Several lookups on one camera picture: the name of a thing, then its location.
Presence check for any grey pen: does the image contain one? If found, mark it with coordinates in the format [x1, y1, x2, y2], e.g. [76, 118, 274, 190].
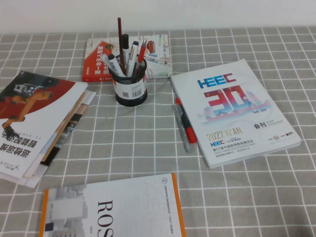
[174, 103, 195, 154]

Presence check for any black mesh pen holder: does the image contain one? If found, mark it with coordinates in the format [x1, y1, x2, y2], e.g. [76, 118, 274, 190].
[114, 58, 149, 107]

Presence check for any red pen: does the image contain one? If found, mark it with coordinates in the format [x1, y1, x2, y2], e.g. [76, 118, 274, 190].
[135, 39, 147, 75]

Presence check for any red and black marker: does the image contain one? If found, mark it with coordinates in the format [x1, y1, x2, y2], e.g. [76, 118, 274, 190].
[175, 97, 198, 144]

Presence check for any white marker small black cap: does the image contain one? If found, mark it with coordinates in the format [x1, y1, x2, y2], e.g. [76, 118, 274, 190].
[107, 53, 126, 77]

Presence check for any marker with whitish cap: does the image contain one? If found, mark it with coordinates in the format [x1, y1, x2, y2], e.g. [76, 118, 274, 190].
[100, 53, 122, 78]

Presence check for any red book with map cover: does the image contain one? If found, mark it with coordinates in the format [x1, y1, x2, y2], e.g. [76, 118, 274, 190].
[81, 34, 173, 82]

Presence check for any brochure with tan stripe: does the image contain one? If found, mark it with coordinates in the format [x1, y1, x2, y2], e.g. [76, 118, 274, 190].
[23, 88, 97, 179]

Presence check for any dark red pencil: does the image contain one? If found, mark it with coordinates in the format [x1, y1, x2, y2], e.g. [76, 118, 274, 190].
[117, 17, 125, 68]

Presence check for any white HEEC catalogue book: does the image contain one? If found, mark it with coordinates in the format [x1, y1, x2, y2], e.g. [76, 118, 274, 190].
[170, 58, 303, 169]

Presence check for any white ROS book orange edge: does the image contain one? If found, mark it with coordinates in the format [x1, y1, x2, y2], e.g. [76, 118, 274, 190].
[39, 172, 186, 237]

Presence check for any red white robot brochure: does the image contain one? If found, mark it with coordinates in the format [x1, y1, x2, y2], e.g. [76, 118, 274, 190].
[0, 70, 89, 179]

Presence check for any white paper sheet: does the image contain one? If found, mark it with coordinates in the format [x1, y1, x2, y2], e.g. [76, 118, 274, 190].
[0, 170, 48, 189]

